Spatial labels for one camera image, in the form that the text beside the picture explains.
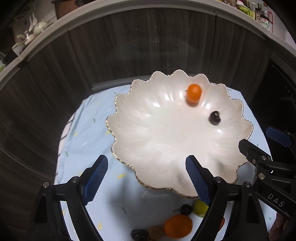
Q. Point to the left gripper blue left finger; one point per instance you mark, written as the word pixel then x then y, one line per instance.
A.
pixel 92 178

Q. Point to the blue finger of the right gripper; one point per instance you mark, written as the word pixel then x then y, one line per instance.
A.
pixel 253 154
pixel 278 136

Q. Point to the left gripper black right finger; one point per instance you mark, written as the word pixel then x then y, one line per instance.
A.
pixel 201 178

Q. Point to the green apple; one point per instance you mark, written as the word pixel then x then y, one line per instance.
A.
pixel 200 208

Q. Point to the small dark blueberry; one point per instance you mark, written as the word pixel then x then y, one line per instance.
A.
pixel 186 209

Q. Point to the orange tangerine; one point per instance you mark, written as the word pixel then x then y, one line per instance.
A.
pixel 178 226
pixel 193 93

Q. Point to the tan longan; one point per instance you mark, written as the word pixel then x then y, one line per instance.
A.
pixel 156 232

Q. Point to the person right hand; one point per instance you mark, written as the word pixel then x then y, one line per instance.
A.
pixel 282 229

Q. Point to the white scalloped ceramic bowl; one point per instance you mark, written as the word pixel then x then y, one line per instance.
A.
pixel 155 129

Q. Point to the green bottle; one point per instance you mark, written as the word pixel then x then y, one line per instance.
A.
pixel 245 9

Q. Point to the white teapot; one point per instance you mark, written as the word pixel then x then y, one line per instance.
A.
pixel 39 27

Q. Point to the soy sauce bottle red handle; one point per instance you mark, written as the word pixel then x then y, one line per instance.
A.
pixel 264 16

